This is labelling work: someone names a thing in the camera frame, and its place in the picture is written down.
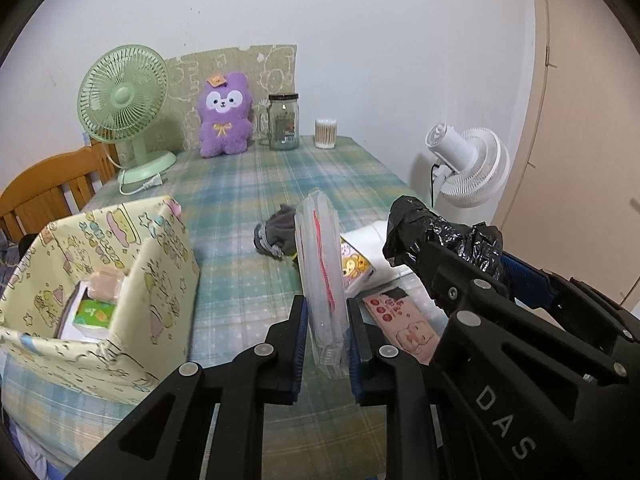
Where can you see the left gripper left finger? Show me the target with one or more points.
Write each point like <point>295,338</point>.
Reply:
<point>207,422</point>

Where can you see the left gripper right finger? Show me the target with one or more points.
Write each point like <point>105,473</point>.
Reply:
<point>383,375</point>

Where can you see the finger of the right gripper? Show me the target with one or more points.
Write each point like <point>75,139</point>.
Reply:
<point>449,280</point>
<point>528,285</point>

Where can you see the black garbage bag roll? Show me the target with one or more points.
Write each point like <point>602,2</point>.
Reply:
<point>411,226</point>

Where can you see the yellow cartoon storage box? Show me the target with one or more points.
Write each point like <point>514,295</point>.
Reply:
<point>150,329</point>

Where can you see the clear plastic bag pack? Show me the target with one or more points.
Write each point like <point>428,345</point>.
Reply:
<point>319,259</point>

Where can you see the green tissue pack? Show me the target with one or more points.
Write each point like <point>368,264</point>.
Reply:
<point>94,314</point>

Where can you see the beige stockings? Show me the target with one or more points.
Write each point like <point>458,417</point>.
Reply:
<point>105,285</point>

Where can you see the pink cartoon packet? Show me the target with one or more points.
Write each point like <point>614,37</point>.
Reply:
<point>402,323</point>

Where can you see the beige door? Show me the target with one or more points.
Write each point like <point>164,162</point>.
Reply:
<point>572,204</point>

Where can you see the yellow cartoon small box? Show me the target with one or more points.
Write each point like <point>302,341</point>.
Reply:
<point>357,269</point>

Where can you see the white standing fan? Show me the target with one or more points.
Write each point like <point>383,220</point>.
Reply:
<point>471,166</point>

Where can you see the grey socks bundle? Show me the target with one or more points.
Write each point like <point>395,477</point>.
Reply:
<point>275,237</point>

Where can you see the cotton swab container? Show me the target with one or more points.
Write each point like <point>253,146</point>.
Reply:
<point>325,133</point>

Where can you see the glass jar with lid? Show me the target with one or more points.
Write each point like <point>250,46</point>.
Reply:
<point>282,116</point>

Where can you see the blue plaid pillow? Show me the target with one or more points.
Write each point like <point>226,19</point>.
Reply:
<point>10,257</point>

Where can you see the purple plush toy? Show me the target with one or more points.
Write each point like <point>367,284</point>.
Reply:
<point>224,106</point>

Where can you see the green desk fan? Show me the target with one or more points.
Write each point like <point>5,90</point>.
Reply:
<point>120,98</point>

